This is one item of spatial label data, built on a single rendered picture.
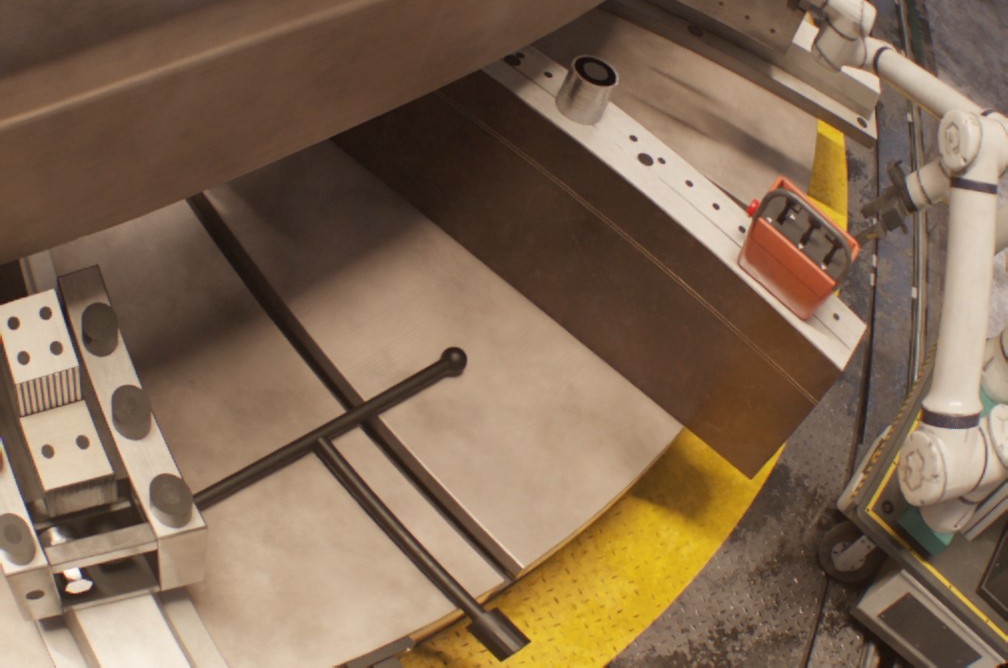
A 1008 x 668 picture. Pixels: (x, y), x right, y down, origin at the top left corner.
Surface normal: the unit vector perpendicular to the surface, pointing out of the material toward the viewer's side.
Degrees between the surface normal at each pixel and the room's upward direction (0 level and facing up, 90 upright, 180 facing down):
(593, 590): 0
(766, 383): 90
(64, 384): 90
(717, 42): 0
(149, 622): 0
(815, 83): 90
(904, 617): 90
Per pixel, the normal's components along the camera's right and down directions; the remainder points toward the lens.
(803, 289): -0.58, 0.61
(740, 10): -0.26, 0.71
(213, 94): 0.55, 0.74
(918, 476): -0.91, 0.17
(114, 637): 0.28, -0.60
